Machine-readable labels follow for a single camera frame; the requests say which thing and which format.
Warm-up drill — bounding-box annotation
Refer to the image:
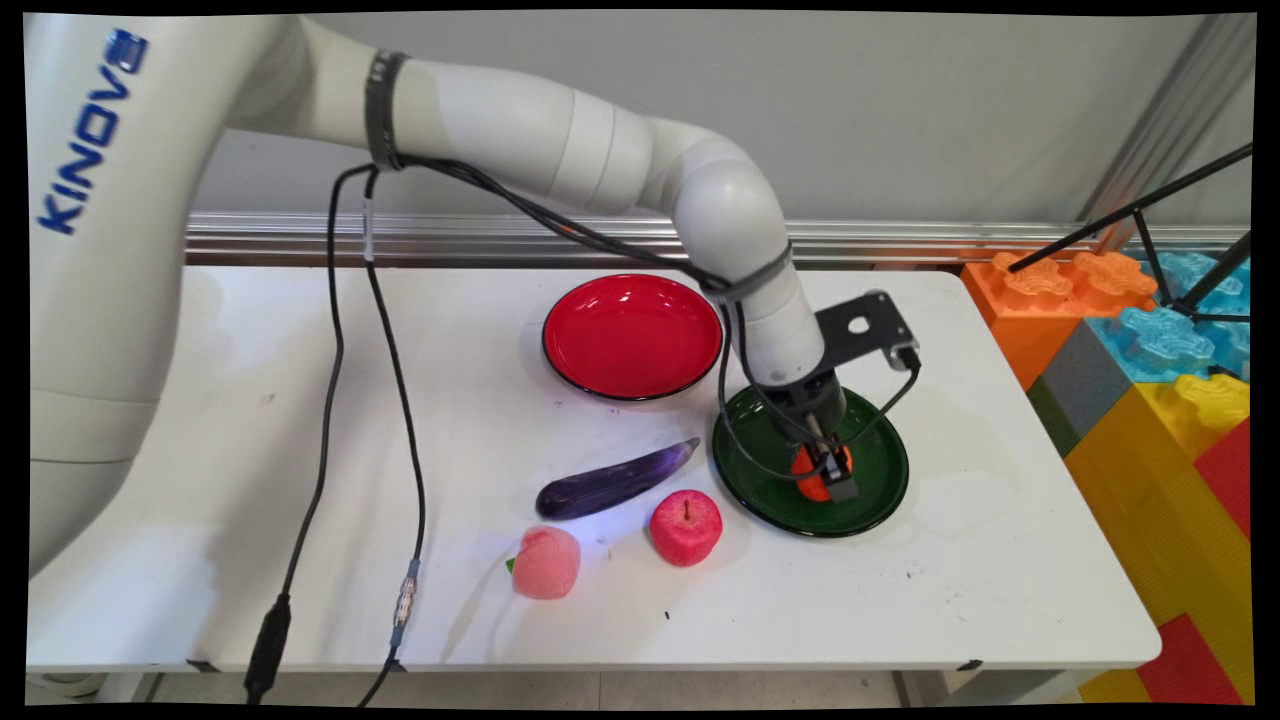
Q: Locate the grey velcro strap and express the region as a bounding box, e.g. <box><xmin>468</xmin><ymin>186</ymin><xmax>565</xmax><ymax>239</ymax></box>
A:
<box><xmin>363</xmin><ymin>49</ymin><xmax>411</xmax><ymax>172</ymax></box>
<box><xmin>699</xmin><ymin>239</ymin><xmax>797</xmax><ymax>307</ymax></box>

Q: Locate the red giant building block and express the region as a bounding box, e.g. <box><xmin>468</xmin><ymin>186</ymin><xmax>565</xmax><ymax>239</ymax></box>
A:
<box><xmin>1193</xmin><ymin>419</ymin><xmax>1253</xmax><ymax>542</ymax></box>

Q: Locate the yellow giant building block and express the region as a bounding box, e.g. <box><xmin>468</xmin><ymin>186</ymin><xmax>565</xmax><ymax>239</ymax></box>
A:
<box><xmin>1064</xmin><ymin>374</ymin><xmax>1253</xmax><ymax>706</ymax></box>

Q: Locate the blue giant building block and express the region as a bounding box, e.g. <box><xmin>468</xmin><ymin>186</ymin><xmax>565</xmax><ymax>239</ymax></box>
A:
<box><xmin>1085</xmin><ymin>251</ymin><xmax>1252</xmax><ymax>387</ymax></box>

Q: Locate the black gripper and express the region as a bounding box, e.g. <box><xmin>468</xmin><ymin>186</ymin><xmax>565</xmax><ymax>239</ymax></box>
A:
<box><xmin>766</xmin><ymin>364</ymin><xmax>861</xmax><ymax>504</ymax></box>

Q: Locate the pink toy peach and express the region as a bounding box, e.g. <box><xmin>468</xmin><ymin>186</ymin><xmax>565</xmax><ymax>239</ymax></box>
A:
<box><xmin>505</xmin><ymin>525</ymin><xmax>583</xmax><ymax>602</ymax></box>

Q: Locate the orange toy fruit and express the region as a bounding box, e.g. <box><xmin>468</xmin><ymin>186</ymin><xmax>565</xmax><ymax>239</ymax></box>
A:
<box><xmin>790</xmin><ymin>444</ymin><xmax>856</xmax><ymax>503</ymax></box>

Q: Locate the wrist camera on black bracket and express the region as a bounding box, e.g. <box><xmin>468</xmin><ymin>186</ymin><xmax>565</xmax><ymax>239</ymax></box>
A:
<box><xmin>814</xmin><ymin>289</ymin><xmax>923</xmax><ymax>375</ymax></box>

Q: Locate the black cable with thick plug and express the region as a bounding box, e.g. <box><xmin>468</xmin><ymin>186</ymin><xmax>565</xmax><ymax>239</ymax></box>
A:
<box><xmin>243</xmin><ymin>155</ymin><xmax>924</xmax><ymax>704</ymax></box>

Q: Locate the red toy apple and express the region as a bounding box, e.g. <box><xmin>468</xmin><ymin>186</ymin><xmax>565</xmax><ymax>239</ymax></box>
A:
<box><xmin>649</xmin><ymin>489</ymin><xmax>724</xmax><ymax>568</ymax></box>

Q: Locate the black tripod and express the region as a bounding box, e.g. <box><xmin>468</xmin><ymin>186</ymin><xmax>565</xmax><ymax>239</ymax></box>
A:
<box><xmin>1007</xmin><ymin>144</ymin><xmax>1254</xmax><ymax>327</ymax></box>

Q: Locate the purple toy eggplant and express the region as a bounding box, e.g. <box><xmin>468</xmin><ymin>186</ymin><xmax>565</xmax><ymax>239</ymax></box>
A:
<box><xmin>535</xmin><ymin>437</ymin><xmax>702</xmax><ymax>521</ymax></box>

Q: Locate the grey giant building block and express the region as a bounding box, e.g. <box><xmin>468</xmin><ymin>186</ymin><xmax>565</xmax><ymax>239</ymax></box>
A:
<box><xmin>1027</xmin><ymin>320</ymin><xmax>1137</xmax><ymax>460</ymax></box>

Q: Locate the aluminium rail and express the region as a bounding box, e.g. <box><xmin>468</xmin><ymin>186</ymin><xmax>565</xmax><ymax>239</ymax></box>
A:
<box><xmin>185</xmin><ymin>209</ymin><xmax>1251</xmax><ymax>271</ymax></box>

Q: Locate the black cable with metal connector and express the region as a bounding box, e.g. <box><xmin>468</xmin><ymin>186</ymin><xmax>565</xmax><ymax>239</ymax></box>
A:
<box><xmin>357</xmin><ymin>155</ymin><xmax>833</xmax><ymax>707</ymax></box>

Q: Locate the aluminium post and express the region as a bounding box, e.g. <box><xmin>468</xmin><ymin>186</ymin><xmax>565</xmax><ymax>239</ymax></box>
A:
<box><xmin>1075</xmin><ymin>14</ymin><xmax>1257</xmax><ymax>253</ymax></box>

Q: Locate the orange giant building block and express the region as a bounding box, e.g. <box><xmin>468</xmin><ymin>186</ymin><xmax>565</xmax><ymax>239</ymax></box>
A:
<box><xmin>961</xmin><ymin>251</ymin><xmax>1160</xmax><ymax>392</ymax></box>

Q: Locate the green plate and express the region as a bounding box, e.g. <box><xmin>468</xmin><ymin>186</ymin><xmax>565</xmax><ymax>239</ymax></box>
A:
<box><xmin>711</xmin><ymin>378</ymin><xmax>911</xmax><ymax>539</ymax></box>

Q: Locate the red plate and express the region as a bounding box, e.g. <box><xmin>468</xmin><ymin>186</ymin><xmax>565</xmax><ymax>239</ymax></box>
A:
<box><xmin>543</xmin><ymin>273</ymin><xmax>725</xmax><ymax>402</ymax></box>

